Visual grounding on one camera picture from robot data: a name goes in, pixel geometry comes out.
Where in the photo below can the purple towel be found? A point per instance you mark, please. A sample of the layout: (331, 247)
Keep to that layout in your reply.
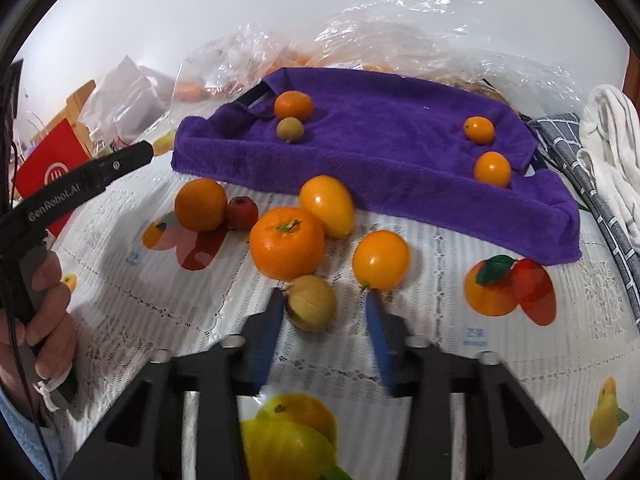
(380, 145)

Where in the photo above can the brown wooden door frame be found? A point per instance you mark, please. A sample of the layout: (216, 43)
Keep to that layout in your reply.
(632, 70)

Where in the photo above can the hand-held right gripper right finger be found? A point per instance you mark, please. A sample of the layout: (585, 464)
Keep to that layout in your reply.
(376, 330)

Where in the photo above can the grey checked cloth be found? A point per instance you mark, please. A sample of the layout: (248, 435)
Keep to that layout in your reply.
(560, 130)

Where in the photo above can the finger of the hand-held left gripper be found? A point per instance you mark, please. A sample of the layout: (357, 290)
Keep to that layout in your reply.
(127, 160)

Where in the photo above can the person's left forearm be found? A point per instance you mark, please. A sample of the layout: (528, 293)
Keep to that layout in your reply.
(15, 435)

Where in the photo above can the tan longan fruit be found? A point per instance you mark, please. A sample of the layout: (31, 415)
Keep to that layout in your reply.
(290, 129)
(311, 302)

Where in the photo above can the orange mandarin with green stem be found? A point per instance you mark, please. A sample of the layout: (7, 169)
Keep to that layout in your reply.
(286, 242)

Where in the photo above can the white striped towel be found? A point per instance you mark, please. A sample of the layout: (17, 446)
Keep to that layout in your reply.
(610, 150)

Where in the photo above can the person's left hand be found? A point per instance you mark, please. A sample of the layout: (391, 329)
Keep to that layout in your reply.
(50, 340)

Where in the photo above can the small red fruit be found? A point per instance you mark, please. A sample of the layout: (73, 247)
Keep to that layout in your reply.
(242, 212)

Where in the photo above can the clear plastic bag with oranges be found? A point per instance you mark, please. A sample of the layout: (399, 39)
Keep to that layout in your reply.
(225, 60)

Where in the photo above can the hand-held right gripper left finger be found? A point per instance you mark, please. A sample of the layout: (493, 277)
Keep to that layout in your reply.
(267, 340)

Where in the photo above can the crumpled clear plastic bag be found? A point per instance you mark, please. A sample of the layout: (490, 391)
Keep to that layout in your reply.
(540, 85)
(390, 35)

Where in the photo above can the bunch of tan longans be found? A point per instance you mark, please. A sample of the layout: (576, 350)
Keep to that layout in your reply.
(475, 85)

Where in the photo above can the red paper bag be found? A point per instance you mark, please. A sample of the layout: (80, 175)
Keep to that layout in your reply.
(55, 160)

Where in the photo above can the small orange mandarin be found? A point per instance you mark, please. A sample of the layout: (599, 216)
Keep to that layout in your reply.
(492, 169)
(479, 129)
(381, 260)

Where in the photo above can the white plastic bag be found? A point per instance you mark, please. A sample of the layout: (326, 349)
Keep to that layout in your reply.
(130, 90)

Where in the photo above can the oval orange mandarin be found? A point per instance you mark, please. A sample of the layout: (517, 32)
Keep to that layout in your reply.
(327, 205)

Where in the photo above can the fruit print tablecloth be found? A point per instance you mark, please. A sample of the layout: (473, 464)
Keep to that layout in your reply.
(150, 310)

